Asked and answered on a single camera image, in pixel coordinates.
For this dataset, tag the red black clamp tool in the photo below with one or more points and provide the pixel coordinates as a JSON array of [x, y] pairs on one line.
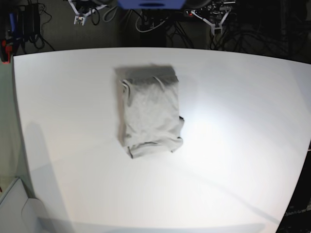
[[5, 52]]

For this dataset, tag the black power strip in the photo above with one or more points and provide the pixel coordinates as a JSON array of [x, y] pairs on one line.
[[191, 13]]

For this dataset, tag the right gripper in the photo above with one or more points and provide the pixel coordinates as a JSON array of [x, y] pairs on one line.
[[87, 7]]

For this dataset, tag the blue overhead box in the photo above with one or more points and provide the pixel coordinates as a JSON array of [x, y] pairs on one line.
[[151, 4]]

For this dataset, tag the beige t-shirt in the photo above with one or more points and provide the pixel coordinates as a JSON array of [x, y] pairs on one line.
[[149, 110]]

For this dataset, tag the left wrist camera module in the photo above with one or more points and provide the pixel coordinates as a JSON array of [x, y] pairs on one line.
[[216, 31]]

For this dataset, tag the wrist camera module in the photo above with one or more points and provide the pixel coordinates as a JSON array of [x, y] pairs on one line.
[[79, 20], [216, 31]]

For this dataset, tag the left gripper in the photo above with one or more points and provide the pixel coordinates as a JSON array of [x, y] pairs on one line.
[[218, 23]]

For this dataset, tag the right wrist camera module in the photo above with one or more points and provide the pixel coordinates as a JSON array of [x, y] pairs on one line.
[[79, 20]]

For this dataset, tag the white plastic bin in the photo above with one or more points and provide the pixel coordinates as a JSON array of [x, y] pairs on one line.
[[19, 213]]

